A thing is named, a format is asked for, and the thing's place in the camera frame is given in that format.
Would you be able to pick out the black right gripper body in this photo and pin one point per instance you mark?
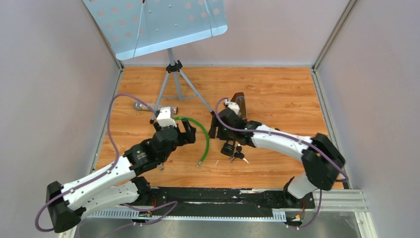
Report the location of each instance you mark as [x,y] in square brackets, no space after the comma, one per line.
[222,134]

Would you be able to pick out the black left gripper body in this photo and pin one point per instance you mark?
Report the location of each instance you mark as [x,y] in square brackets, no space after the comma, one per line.
[185,137]

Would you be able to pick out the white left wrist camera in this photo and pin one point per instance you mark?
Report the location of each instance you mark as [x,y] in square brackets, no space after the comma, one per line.
[164,119]

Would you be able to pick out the green cable lock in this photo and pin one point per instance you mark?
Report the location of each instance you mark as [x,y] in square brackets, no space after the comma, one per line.
[206,136]

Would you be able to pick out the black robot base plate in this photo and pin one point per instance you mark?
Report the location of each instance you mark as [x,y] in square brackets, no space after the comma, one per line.
[218,202]

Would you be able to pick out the brown wooden metronome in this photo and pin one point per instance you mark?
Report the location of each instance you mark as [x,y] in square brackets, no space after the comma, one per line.
[239,99]

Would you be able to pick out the black padlock with keys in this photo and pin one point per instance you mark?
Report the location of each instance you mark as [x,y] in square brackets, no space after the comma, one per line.
[233,151]

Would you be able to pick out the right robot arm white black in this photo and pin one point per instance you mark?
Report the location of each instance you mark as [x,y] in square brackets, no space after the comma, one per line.
[321,160]

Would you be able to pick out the glittery silver microphone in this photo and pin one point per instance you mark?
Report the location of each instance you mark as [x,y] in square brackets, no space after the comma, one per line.
[149,107]

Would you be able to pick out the light blue music stand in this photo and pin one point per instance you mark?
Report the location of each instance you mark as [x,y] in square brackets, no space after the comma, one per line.
[135,28]

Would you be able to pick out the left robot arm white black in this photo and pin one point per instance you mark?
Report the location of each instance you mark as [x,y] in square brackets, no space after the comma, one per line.
[118,183]

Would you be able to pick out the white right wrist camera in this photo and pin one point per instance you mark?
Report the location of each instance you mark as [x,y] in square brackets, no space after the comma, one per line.
[232,106]

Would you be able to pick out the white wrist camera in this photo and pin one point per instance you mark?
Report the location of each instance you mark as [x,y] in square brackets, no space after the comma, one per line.
[164,119]
[232,106]

